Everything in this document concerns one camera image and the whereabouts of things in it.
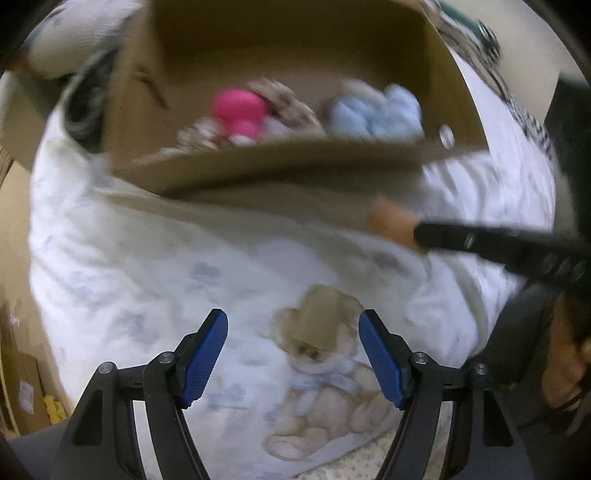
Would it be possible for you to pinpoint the teal pillow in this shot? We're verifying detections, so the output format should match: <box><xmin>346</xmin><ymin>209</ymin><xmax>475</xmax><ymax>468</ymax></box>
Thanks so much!
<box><xmin>438</xmin><ymin>0</ymin><xmax>503</xmax><ymax>48</ymax></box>

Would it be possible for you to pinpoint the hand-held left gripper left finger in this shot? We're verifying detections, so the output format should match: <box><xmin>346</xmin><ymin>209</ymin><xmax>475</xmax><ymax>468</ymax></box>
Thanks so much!
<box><xmin>48</xmin><ymin>308</ymin><xmax>229</xmax><ymax>480</ymax></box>

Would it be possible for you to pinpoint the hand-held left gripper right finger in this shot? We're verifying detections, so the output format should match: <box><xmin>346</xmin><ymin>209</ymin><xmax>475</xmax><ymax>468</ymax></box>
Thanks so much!
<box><xmin>358</xmin><ymin>309</ymin><xmax>532</xmax><ymax>480</ymax></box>

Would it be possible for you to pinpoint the person's right hand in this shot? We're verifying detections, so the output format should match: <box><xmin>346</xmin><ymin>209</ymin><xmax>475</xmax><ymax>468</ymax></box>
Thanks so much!
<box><xmin>541</xmin><ymin>295</ymin><xmax>591</xmax><ymax>412</ymax></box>

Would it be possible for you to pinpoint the cream floral scrunchie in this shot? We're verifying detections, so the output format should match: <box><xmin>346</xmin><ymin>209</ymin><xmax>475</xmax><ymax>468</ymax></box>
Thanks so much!
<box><xmin>177</xmin><ymin>116</ymin><xmax>232</xmax><ymax>149</ymax></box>

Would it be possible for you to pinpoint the peach foam sponge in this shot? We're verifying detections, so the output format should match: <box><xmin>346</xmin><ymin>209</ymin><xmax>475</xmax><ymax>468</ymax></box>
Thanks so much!
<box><xmin>370</xmin><ymin>198</ymin><xmax>426</xmax><ymax>253</ymax></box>

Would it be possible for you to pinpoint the brown cardboard box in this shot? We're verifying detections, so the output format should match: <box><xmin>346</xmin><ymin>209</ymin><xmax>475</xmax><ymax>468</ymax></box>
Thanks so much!
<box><xmin>108</xmin><ymin>0</ymin><xmax>491</xmax><ymax>200</ymax></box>

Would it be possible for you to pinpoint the beige nightstand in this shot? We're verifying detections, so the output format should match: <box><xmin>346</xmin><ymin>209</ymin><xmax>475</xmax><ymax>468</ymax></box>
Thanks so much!
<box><xmin>0</xmin><ymin>69</ymin><xmax>52</xmax><ymax>172</ymax></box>

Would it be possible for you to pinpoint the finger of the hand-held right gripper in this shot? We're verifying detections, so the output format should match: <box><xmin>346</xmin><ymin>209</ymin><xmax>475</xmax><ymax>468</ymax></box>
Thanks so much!
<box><xmin>413</xmin><ymin>220</ymin><xmax>591</xmax><ymax>297</ymax></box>

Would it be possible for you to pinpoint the light blue fluffy scrunchie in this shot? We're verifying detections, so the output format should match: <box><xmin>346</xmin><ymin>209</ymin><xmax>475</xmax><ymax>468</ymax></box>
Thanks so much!
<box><xmin>330</xmin><ymin>80</ymin><xmax>426</xmax><ymax>142</ymax></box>

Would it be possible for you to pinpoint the patterned knit blanket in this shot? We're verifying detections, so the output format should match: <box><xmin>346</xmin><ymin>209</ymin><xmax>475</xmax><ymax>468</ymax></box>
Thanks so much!
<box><xmin>462</xmin><ymin>28</ymin><xmax>556</xmax><ymax>155</ymax></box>

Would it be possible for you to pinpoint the camouflage blanket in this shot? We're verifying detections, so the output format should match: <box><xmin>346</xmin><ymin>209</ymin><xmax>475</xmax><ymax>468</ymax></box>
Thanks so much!
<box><xmin>61</xmin><ymin>46</ymin><xmax>122</xmax><ymax>154</ymax></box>

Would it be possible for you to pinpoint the brown floral scrunchie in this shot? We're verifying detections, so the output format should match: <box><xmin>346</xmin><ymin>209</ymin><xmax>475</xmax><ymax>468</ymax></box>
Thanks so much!
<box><xmin>249</xmin><ymin>78</ymin><xmax>325</xmax><ymax>131</ymax></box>

